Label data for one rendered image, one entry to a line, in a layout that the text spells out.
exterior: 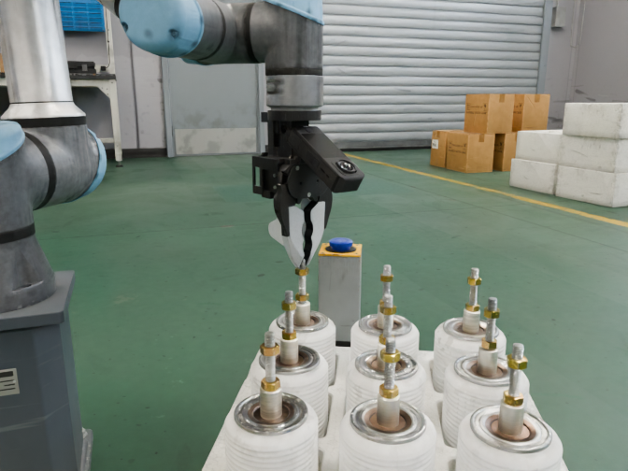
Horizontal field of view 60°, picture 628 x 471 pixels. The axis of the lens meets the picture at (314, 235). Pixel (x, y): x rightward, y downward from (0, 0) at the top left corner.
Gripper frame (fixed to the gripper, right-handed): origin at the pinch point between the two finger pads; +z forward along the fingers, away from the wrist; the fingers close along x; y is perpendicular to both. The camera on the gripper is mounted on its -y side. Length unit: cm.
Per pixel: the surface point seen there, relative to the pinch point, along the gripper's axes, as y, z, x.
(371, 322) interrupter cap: -6.4, 9.6, -7.0
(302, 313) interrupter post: -0.2, 8.0, 0.7
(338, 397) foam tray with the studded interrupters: -8.9, 16.8, 1.9
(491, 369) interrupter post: -25.7, 9.0, -6.4
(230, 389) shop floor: 29.3, 34.9, -5.3
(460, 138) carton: 193, 9, -326
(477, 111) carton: 189, -12, -341
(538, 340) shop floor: -1, 35, -73
